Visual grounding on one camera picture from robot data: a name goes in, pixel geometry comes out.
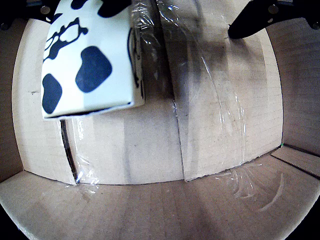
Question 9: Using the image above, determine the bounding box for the cow print white carton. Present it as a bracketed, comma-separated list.
[41, 0, 146, 121]

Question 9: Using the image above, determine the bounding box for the large open cardboard tray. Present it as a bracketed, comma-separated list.
[0, 0, 320, 240]

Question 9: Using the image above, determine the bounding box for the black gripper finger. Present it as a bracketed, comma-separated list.
[0, 0, 61, 25]
[227, 0, 320, 40]

